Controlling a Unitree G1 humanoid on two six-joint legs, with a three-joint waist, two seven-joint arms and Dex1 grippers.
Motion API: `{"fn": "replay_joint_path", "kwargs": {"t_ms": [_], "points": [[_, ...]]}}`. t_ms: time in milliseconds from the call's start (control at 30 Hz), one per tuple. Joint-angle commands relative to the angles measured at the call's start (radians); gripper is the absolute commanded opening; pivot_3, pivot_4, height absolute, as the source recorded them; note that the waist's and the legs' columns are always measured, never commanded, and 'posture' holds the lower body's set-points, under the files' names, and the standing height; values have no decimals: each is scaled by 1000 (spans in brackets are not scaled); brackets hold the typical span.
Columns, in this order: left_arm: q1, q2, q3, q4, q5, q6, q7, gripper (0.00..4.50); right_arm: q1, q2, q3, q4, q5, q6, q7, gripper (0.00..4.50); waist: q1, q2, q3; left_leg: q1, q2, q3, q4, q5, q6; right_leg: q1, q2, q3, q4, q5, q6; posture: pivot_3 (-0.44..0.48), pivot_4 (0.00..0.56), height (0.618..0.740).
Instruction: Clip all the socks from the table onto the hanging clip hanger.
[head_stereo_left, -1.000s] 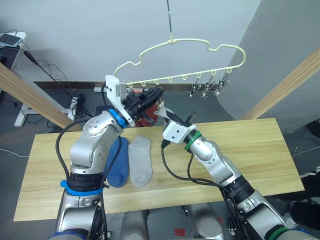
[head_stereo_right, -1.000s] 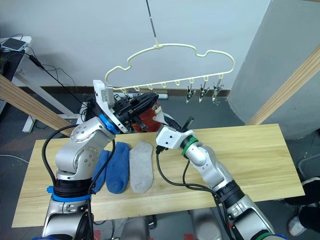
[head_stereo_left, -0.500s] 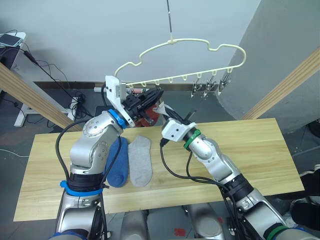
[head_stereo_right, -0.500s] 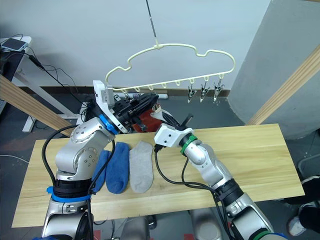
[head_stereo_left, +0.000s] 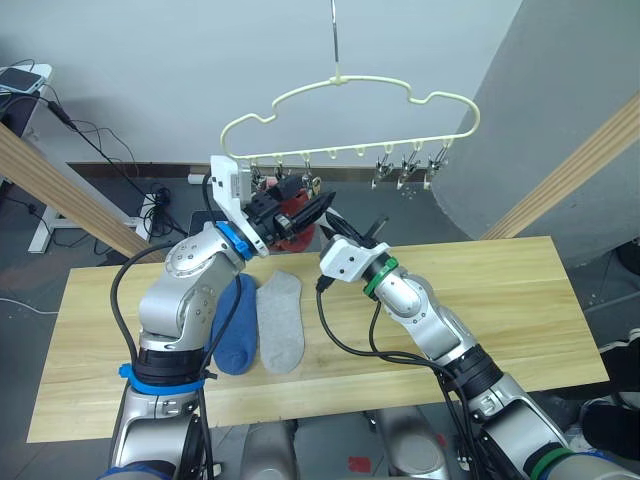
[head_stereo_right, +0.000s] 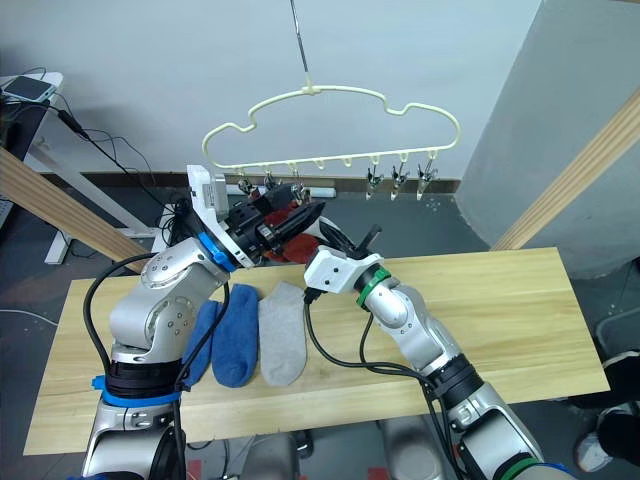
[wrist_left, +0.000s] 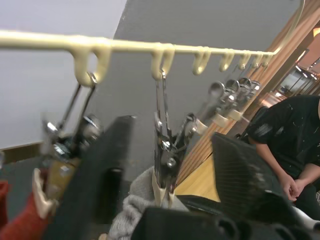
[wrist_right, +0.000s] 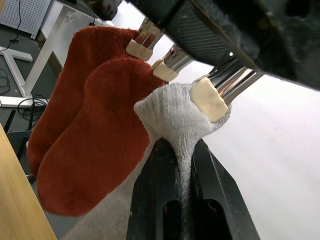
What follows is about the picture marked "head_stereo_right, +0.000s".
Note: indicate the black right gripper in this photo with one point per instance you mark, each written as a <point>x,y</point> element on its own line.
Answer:
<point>340,241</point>

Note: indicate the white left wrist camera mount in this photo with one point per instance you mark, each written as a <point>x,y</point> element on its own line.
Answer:
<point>205,195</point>

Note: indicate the cream plastic clip hanger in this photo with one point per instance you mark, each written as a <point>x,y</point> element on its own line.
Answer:
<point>311,90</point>

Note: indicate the black and white sneaker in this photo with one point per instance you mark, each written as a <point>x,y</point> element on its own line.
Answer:
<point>622,361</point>

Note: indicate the large blue sock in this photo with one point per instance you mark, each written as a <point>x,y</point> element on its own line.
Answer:
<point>235,340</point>

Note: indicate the grey sock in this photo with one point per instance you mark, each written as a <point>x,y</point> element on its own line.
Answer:
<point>282,340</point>

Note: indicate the white power strip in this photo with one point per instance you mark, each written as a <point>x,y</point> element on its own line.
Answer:
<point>320,192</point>

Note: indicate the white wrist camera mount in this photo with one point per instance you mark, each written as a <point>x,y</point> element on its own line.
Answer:
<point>335,270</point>
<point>205,195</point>

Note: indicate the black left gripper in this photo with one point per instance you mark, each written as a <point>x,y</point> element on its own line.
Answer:
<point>247,222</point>

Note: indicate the metal hanging rod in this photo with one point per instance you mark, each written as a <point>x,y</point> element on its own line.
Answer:
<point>299,37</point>

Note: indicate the black panel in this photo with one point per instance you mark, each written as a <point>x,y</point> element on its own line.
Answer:
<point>17,130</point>

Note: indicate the wooden beam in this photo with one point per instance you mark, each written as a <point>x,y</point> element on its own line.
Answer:
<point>50,205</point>
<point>575,165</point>

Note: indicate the light blue phone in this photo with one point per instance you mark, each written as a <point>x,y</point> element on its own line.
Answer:
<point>27,89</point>

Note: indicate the white desk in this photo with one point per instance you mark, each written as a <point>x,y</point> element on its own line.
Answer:
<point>75,175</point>

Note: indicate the metal hanger clip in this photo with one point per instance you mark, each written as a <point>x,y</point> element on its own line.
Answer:
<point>243,186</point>
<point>268,182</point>
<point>298,191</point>
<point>398,181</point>
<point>372,182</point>
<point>425,180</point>

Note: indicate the narrow blue sock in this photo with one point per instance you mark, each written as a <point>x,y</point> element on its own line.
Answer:
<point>202,335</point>

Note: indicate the red sock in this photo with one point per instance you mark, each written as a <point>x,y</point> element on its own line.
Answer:
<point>300,248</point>

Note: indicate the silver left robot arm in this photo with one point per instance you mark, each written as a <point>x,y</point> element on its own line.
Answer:
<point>165,300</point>

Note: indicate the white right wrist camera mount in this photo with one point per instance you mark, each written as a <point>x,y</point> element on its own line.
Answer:
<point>335,270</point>

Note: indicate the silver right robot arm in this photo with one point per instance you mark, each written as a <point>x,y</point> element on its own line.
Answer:
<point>415,325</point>

